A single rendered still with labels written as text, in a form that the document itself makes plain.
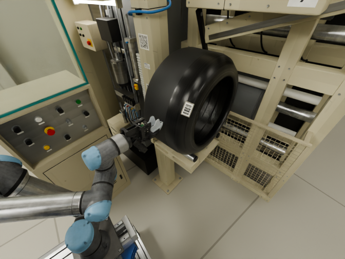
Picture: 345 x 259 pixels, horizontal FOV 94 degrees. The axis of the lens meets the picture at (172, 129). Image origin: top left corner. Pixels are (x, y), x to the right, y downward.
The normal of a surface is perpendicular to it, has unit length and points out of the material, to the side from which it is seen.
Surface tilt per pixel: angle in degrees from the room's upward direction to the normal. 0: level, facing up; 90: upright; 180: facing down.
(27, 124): 90
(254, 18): 90
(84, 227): 7
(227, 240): 0
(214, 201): 0
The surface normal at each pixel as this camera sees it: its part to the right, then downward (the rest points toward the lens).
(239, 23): -0.67, 0.52
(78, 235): -0.02, -0.64
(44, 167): 0.74, 0.44
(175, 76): -0.42, -0.29
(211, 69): 0.36, -0.14
